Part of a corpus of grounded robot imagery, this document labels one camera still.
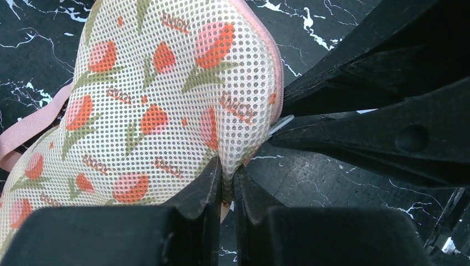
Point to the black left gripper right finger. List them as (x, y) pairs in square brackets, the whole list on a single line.
[(270, 233)]

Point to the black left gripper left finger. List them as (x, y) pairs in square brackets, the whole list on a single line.
[(184, 230)]

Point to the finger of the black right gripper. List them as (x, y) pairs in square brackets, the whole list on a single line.
[(400, 50), (423, 141)]

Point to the floral mesh laundry bag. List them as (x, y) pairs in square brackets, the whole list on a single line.
[(160, 88)]

